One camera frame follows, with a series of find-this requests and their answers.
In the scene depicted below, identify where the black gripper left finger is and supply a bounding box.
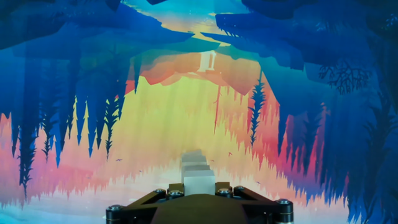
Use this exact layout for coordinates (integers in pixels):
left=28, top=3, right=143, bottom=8
left=105, top=182, right=186, bottom=224

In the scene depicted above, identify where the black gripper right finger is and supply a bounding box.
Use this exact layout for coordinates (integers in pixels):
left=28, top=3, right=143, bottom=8
left=214, top=182, right=295, bottom=224

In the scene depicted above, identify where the sunset forest printed cloth mat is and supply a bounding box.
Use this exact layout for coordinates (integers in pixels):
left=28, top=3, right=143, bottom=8
left=0, top=0, right=398, bottom=224

